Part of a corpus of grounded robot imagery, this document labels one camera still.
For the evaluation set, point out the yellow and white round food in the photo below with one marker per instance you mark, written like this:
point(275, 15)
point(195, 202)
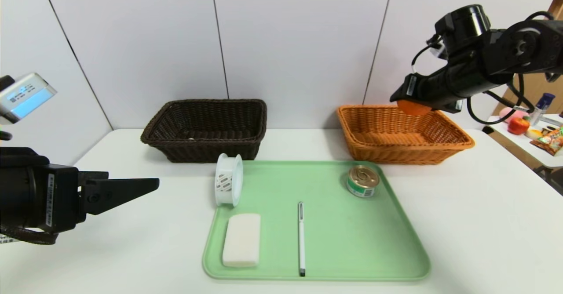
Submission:
point(533, 133)

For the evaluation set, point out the tin can with green label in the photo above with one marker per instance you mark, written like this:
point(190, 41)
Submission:
point(363, 182)

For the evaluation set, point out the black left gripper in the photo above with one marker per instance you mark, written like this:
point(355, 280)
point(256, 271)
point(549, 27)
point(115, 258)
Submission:
point(58, 198)

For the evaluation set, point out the white sponge block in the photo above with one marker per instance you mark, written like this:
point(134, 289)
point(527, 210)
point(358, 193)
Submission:
point(242, 240)

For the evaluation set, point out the red apple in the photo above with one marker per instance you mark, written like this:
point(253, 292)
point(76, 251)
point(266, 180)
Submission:
point(517, 127)

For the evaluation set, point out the orange wicker basket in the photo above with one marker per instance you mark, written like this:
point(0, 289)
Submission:
point(396, 153)

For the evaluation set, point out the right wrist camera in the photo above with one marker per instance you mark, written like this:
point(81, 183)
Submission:
point(435, 48)

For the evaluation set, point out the dark brown wicker basket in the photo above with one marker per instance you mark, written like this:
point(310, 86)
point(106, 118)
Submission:
point(176, 146)

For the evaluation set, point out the white pen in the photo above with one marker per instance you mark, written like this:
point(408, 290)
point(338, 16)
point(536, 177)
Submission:
point(301, 241)

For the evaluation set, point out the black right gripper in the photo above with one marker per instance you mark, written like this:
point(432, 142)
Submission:
point(411, 86)

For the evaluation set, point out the bottle with blue cap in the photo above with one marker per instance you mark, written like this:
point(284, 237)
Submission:
point(542, 105)

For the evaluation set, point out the light green plastic tray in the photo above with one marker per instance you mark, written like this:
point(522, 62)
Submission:
point(347, 241)

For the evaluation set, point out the orange fruit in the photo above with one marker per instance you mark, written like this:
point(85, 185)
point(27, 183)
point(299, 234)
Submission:
point(413, 108)

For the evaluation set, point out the colourful snack packet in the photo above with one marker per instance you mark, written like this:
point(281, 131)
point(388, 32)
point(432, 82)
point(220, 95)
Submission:
point(550, 142)

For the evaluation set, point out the white tape roll in case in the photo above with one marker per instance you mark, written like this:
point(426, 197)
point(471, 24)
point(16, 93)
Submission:
point(228, 179)

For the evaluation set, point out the pink peach toy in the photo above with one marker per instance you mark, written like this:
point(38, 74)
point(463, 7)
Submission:
point(506, 114)

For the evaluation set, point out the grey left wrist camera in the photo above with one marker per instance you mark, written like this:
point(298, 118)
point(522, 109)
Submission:
point(26, 96)

